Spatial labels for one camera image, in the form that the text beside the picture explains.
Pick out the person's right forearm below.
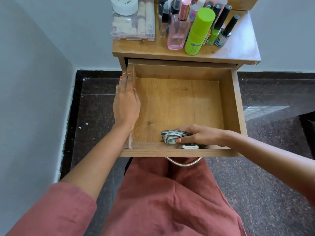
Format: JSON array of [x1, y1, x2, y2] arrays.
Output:
[[226, 131, 315, 202]]

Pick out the lime green bottle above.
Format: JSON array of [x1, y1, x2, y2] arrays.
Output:
[[184, 8, 216, 56]]

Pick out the green nail polish bottle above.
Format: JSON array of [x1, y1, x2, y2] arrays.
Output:
[[206, 5, 233, 46]]

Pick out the green striped cloth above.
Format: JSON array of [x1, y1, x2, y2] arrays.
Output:
[[161, 129, 207, 148]]

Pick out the clear box of beige tubes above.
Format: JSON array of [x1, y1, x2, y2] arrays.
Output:
[[110, 0, 156, 41]]

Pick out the person's right hand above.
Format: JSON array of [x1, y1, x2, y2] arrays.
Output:
[[176, 124, 235, 147]]

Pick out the person's left pink sleeve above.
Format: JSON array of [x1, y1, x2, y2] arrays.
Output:
[[6, 182, 97, 236]]

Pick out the person's legs pink trousers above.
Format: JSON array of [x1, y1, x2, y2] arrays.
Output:
[[101, 157, 249, 236]]

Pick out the white label nail polish bottle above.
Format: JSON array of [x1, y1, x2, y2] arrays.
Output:
[[215, 14, 240, 48]]

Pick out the wooden dressing table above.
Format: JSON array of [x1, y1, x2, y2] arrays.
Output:
[[112, 0, 261, 70]]

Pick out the white round jar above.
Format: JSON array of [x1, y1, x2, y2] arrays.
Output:
[[110, 0, 139, 16]]

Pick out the wooden drawer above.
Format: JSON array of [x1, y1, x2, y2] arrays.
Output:
[[119, 59, 248, 158]]

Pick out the cluster of small cosmetic bottles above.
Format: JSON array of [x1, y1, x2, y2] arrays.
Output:
[[157, 0, 228, 38]]

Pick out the pink perfume bottle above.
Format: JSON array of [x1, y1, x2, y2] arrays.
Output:
[[167, 0, 192, 50]]

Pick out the black furniture base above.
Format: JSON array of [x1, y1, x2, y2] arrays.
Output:
[[299, 111, 315, 158]]

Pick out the person's left forearm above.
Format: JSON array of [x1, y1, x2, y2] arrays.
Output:
[[60, 124, 133, 201]]

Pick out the person's left hand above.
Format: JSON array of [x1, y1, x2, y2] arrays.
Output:
[[113, 70, 141, 132]]

